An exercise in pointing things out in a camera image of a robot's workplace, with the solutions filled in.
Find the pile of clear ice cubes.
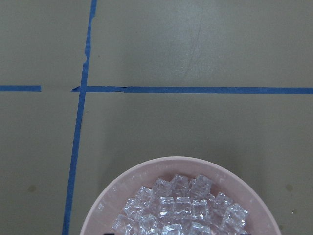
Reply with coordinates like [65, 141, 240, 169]
[112, 174, 248, 235]

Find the pink bowl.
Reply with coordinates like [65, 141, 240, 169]
[80, 156, 281, 235]

